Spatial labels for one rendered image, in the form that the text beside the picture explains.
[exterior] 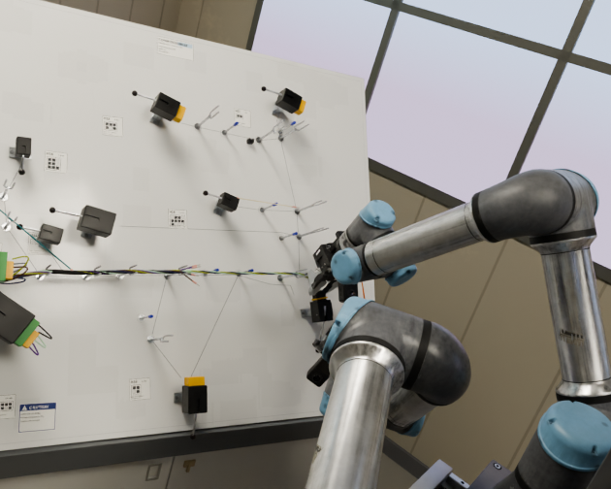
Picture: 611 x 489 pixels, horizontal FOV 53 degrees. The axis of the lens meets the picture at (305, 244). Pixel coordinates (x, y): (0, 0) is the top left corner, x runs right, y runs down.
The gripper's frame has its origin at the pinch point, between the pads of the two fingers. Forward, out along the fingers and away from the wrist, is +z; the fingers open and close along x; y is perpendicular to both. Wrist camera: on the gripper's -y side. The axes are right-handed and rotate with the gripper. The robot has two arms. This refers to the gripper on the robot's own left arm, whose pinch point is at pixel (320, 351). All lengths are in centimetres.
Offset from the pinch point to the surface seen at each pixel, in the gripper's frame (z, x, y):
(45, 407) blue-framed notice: -19, 45, -48
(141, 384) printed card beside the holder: -12.1, 32.3, -33.3
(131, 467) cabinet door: -3, 21, -51
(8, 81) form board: -20, 98, 2
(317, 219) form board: 6.9, 22.0, 29.9
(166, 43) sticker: -7, 83, 38
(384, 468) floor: 122, -83, -13
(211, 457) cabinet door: 4.4, 5.7, -38.9
